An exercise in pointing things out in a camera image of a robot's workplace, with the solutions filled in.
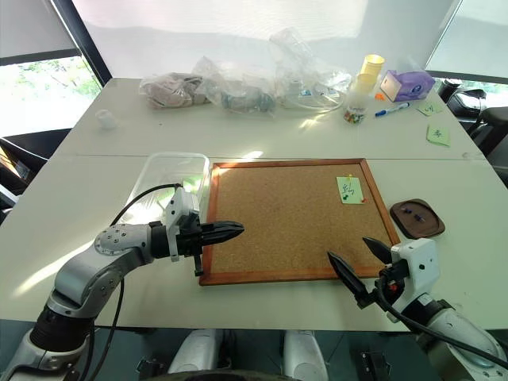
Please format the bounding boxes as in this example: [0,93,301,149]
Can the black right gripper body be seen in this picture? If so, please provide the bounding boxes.
[355,258,410,311]

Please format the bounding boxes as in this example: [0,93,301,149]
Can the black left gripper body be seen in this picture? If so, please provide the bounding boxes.
[174,213,206,278]

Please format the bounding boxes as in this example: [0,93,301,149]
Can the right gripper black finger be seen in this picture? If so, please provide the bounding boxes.
[326,249,369,300]
[362,236,394,265]

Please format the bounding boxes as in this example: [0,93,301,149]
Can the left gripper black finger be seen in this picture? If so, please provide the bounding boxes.
[199,231,244,248]
[199,219,244,236]

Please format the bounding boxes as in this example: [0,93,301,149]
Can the wood framed cork board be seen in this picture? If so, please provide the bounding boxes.
[198,157,402,287]

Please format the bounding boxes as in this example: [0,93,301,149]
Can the green sticky note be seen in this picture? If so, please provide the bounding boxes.
[336,175,368,205]

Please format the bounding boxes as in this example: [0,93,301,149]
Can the large green written note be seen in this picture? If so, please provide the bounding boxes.
[425,123,452,148]

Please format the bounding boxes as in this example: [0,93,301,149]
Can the clear jar of push pins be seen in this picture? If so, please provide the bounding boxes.
[342,89,369,125]

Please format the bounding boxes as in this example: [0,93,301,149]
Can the small green written note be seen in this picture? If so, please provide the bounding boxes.
[416,100,444,117]

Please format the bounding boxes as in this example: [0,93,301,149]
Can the dark brown wooden tray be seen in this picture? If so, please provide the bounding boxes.
[389,198,447,241]

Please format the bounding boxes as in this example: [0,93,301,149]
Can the clear plastic container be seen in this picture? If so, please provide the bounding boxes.
[127,152,212,224]

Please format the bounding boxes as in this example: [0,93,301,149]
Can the silver rounded robot shell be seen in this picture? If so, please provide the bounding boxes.
[283,329,331,381]
[167,329,224,376]

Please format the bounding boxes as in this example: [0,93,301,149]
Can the plastic bag with grey items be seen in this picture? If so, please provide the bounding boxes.
[192,56,279,115]

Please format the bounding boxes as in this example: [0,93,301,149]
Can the blue and white marker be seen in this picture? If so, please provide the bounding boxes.
[374,101,412,118]

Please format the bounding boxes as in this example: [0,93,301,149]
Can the plastic bag with pink cloth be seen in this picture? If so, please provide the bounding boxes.
[138,71,212,111]

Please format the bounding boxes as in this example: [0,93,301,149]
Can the small white cup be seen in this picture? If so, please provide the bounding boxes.
[94,109,120,132]

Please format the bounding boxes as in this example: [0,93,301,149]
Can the purple tissue box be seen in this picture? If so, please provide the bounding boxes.
[379,69,437,104]

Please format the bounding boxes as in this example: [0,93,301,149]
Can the black office chair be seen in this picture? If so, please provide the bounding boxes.
[0,125,74,228]
[435,78,508,182]

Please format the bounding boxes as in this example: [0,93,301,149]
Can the large clear plastic bag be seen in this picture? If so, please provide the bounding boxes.
[268,26,355,111]

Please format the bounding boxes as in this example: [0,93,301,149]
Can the tall pale yellow cup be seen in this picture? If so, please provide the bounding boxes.
[358,53,387,82]

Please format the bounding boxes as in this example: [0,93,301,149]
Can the black window pillar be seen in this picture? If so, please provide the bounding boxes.
[50,0,114,87]

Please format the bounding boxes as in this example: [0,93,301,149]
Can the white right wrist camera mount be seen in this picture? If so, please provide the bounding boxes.
[390,237,442,315]

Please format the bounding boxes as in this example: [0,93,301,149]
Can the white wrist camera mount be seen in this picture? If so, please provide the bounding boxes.
[160,186,200,263]
[390,237,442,315]

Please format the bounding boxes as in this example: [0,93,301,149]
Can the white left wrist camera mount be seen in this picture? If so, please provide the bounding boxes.
[160,186,200,263]

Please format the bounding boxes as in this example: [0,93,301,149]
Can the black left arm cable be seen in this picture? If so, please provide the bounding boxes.
[78,182,184,381]

